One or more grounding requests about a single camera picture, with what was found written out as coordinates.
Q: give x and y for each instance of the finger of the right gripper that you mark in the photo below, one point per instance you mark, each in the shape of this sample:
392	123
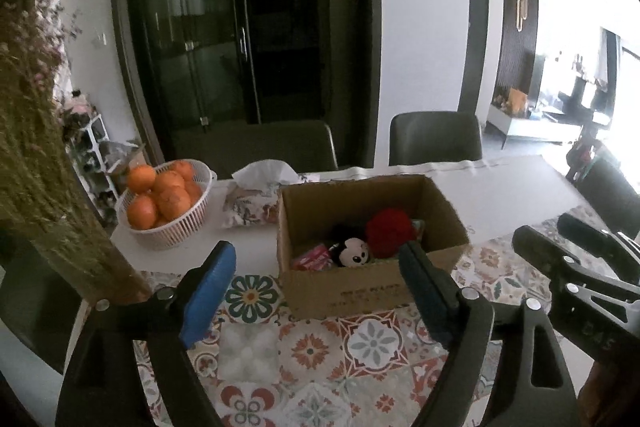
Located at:
620	252
562	268

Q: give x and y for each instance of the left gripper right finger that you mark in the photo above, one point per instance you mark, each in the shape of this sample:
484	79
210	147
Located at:
532	385

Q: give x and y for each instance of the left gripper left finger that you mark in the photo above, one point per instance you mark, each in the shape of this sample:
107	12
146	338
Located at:
102	386

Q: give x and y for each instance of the red pompom green plush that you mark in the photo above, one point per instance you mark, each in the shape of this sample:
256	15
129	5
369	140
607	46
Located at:
389	229

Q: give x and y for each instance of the Mickey Mouse plush toy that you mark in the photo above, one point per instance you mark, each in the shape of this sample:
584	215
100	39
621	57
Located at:
350	253

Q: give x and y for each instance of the red snack packet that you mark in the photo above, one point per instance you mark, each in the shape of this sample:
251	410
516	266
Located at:
315	260

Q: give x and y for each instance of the dark side chair right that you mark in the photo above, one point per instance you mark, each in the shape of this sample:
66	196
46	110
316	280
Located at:
611	196

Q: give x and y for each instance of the dark side chair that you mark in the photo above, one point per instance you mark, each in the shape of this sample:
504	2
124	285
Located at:
39	307
611	196

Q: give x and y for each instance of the dark side chair left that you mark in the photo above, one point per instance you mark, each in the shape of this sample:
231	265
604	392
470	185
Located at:
39	307

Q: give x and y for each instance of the glass vase with water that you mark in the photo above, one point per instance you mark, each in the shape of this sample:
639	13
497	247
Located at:
79	249

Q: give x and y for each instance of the white tv cabinet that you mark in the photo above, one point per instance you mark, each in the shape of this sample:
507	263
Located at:
526	129

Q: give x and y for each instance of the patterned tablecloth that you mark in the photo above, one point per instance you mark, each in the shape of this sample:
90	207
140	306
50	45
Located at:
262	365

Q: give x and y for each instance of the white basket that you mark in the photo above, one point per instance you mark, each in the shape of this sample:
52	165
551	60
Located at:
166	234

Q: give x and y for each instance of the orange fruit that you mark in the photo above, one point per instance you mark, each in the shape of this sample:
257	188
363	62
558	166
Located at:
141	179
174	203
142	212
166	180

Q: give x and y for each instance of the dried flower bunch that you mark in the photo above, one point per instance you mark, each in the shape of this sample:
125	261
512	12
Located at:
37	180

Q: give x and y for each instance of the brown cardboard box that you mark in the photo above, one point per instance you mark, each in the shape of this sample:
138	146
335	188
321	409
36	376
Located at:
325	213

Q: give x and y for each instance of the floral tissue box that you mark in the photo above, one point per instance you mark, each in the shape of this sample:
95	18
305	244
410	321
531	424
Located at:
253	195

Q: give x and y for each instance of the white shoe rack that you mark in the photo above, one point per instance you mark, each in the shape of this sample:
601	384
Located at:
84	134

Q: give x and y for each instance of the dark glass cabinet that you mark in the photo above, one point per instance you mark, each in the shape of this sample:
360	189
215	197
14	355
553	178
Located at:
194	69

